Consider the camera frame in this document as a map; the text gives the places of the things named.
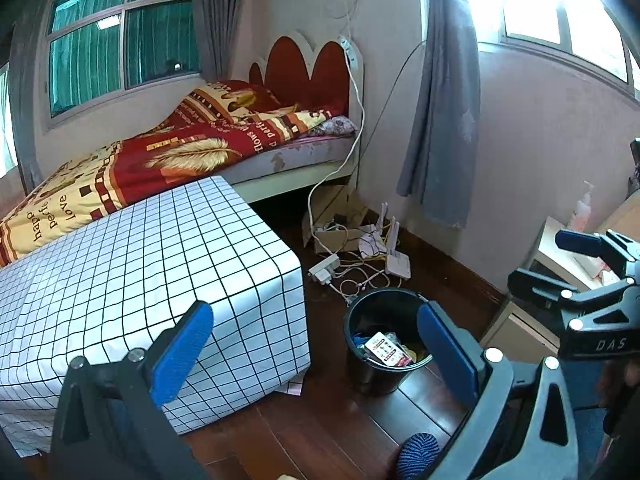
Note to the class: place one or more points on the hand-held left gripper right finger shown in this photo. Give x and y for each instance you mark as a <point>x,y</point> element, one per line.
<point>447,350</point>

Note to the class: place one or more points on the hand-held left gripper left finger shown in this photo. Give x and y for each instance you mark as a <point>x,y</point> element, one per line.
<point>182,350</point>

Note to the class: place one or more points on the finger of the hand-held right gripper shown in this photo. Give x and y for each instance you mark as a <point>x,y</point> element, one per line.
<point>540,286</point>
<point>580,242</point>

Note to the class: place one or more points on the white red paper box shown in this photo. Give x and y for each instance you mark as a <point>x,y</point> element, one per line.
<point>385,350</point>

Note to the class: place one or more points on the black plastic bucket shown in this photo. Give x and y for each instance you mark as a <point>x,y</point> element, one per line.
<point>372,377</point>

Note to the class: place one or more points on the person's right hand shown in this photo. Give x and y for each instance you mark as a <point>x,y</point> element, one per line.
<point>617,385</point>

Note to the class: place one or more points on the pink white packet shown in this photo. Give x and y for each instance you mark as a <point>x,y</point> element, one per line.
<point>597,267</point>

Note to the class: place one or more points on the pink pump bottle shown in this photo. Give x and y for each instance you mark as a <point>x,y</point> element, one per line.
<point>582,210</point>

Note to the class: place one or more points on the white bedside cabinet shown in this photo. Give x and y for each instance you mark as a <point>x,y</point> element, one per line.
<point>547,250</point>

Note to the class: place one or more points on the light wooden furniture panel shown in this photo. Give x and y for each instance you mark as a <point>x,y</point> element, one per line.
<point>620,215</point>

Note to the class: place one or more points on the white grid tablecloth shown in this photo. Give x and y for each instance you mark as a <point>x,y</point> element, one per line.
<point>150,260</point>

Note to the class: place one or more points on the white router with antennas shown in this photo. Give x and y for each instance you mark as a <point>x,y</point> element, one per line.
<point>397,262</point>

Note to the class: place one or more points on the blue striped slipper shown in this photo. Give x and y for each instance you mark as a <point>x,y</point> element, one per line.
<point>420,455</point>

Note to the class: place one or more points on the person's blue trouser leg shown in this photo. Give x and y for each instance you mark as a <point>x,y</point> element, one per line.
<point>595,440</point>

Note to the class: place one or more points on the white power strip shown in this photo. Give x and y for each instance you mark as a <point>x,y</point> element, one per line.
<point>324,267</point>

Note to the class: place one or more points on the brown cardboard box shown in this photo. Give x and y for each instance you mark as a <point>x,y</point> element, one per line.
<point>335,237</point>

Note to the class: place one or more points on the blue grey curtain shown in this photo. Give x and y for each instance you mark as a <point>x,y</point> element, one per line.
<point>440,110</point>

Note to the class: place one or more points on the bed with red-yellow blanket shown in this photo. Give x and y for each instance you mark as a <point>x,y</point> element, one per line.
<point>175,150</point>

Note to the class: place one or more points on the grey purple mattress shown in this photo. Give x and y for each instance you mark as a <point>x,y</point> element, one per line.
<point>310,152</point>

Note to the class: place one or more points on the floral pillow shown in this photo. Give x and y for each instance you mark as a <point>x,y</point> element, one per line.
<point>337,125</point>

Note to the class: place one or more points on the red yellow printed pillow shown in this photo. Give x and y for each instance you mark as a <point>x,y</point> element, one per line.
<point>235,97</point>

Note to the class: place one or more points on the small bright window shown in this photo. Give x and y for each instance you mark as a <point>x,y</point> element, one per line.
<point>6,125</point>

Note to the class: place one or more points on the large window with green glass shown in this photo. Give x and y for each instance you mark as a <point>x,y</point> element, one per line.
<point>90,60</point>

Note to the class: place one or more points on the white bed with red headboard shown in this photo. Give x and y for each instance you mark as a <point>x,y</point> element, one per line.
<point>305,70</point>

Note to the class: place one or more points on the bright window with white frame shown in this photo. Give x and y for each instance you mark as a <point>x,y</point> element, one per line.
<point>535,15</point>

